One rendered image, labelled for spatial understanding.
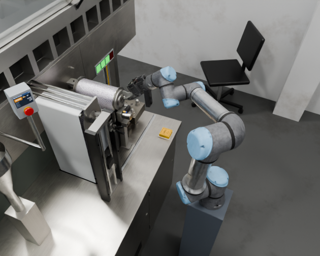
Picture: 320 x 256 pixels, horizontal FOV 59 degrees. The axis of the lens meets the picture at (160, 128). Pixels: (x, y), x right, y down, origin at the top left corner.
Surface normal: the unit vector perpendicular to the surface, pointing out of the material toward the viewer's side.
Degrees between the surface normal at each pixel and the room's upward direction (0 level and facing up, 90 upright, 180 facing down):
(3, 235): 0
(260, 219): 0
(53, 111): 90
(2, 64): 90
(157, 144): 0
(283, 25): 90
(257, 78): 90
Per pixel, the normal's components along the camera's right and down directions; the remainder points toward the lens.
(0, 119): 0.93, 0.28
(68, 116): -0.37, 0.66
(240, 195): 0.02, -0.70
